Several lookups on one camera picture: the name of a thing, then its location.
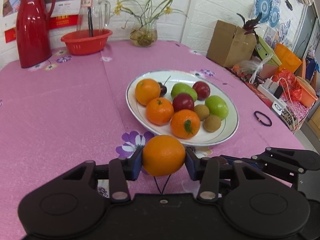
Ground white plate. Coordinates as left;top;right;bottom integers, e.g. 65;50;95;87
125;70;240;146

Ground red thermos jug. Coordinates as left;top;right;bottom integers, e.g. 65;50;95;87
15;0;56;69

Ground pink box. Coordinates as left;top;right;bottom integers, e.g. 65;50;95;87
259;62;279;80

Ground clear plastic bag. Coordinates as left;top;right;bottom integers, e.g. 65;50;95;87
232;60;273;84

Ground medium blue paper fan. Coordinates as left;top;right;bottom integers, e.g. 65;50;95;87
269;6;280;28

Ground blue decorative wall plates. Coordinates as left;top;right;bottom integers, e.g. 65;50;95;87
254;0;273;22

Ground glass pitcher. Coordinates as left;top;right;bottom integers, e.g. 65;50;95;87
76;0;111;37

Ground wall poster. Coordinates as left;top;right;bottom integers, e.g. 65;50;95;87
0;0;95;43

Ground dark red cherry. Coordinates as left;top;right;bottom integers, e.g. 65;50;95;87
157;75;172;97

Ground white charger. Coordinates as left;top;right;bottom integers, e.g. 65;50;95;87
262;79;280;92

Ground green plant yellow flowers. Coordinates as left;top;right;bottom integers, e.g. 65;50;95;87
110;0;188;30

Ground round glass vase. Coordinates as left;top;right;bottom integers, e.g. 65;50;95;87
129;19;158;47

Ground white wall pipe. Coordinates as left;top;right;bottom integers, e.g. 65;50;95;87
180;0;202;43

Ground white power strip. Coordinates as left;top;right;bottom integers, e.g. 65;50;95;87
257;84;288;101

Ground red plastic basket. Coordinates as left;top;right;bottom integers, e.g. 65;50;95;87
61;29;113;56

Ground orange plastic basket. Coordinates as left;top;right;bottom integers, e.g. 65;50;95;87
296;76;319;107

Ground green file folder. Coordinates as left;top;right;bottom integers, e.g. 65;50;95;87
255;36;282;67

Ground cardboard box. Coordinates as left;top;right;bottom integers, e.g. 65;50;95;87
206;20;257;68

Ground pink floral tablecloth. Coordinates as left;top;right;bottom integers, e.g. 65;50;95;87
0;40;305;240

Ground red plum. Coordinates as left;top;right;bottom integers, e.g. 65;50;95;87
172;93;195;113
192;81;211;101

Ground green mango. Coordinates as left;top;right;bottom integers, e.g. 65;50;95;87
204;95;229;119
171;82;198;102

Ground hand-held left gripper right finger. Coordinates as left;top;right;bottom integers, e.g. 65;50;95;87
185;147;270;203

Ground dark purple hair tie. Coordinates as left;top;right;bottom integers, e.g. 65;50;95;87
254;111;272;127

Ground orange with green leaf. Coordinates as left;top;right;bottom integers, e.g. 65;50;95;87
170;109;201;139

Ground brown kiwi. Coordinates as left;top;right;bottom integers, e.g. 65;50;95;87
194;104;210;121
203;115;222;132

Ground white square device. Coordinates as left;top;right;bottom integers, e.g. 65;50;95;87
271;101;288;117

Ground red plastic bag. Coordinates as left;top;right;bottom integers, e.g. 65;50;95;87
275;69;303;102

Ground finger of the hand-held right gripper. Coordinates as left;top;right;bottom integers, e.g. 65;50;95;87
219;179;233;197
221;147;304;174

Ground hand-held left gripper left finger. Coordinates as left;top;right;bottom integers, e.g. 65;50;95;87
61;147;143;203

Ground dark stirring stick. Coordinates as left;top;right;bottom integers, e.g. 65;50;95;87
86;0;94;37

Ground purple leaf plant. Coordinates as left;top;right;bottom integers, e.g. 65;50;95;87
236;12;263;50

